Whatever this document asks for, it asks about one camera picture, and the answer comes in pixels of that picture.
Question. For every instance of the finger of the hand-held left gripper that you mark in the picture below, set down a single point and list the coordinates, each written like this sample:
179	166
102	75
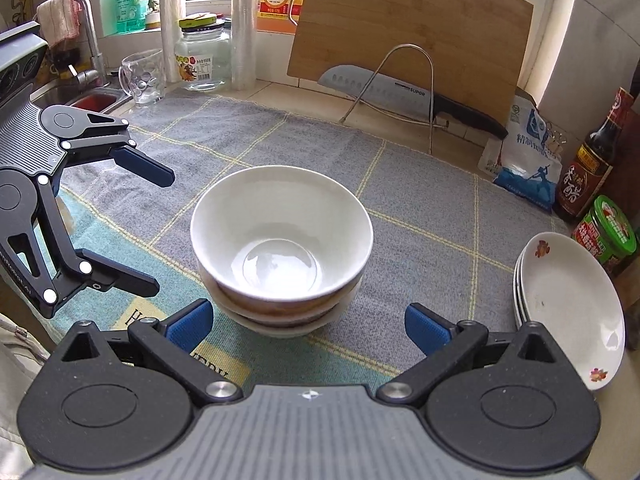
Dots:
120	280
145	166

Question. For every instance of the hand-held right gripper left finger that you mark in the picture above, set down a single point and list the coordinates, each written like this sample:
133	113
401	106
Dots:
192	322

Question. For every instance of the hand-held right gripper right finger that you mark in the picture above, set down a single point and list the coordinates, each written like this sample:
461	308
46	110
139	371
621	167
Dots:
425	327

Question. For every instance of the white bowl with pink flowers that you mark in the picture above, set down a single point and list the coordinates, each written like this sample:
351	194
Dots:
214	287
280	331

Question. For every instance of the white plate with fruit print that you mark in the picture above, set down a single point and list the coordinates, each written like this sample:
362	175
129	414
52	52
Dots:
515	290
519	285

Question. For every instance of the plain white bowl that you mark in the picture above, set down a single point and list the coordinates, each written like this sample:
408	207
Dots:
280	210

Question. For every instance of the white plate with centre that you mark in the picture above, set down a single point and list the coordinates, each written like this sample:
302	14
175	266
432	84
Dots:
570	305

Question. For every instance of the steel sink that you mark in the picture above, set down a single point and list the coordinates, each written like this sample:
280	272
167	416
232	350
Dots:
50	92

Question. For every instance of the glass mug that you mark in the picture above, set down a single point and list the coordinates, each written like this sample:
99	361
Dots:
145	77

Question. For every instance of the pink and white dishcloth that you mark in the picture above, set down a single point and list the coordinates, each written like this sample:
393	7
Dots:
57	20

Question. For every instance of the glass jar with dark lid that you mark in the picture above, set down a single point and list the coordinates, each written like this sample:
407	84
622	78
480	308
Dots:
205	65

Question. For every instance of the steel faucet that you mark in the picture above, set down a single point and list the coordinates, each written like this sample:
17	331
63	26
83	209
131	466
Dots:
92	35

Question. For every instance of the grey checked mat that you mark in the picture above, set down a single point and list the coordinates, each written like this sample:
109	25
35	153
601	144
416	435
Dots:
425	200

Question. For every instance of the short plastic wrap roll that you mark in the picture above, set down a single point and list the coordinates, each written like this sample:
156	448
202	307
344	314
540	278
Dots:
169	20

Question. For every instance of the person's beige jacket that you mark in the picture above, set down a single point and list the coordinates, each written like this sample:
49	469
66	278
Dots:
12	385

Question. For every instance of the small potted plant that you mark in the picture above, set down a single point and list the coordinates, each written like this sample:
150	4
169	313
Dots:
152	10

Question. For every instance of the tall plastic wrap roll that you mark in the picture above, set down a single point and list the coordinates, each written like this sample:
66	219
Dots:
245	35

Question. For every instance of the white and blue salt bag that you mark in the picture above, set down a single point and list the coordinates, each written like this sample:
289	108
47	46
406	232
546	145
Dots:
530	175

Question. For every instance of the green lidded sauce jar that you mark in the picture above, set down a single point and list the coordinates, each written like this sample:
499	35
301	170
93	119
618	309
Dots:
605	235

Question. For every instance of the dark vinegar bottle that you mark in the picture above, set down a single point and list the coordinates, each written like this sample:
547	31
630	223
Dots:
585	180

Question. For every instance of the bunch of binder clips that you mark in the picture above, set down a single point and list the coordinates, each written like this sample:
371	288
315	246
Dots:
555	145

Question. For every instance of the bamboo cutting board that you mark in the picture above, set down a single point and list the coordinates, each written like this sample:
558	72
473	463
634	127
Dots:
400	20

